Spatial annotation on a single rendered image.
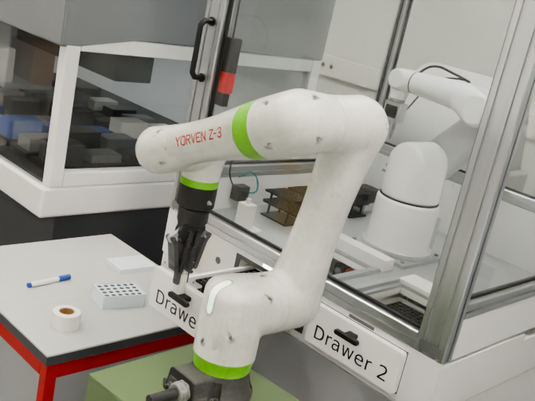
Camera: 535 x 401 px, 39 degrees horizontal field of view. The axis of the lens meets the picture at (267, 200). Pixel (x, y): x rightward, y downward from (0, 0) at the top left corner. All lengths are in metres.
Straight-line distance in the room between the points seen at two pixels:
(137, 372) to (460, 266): 0.73
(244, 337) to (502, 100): 0.72
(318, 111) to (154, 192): 1.51
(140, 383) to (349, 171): 0.60
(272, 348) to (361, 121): 0.89
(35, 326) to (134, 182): 0.88
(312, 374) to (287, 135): 0.88
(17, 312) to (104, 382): 0.51
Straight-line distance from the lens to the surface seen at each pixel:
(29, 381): 1.98
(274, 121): 1.34
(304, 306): 1.59
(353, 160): 1.47
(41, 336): 1.94
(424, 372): 1.82
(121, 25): 2.50
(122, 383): 1.59
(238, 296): 1.47
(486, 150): 1.67
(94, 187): 2.61
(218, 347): 1.51
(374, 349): 1.87
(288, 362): 2.09
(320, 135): 1.34
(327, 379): 2.01
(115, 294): 2.10
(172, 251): 1.82
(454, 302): 1.74
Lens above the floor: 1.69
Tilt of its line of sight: 16 degrees down
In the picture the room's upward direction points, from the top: 12 degrees clockwise
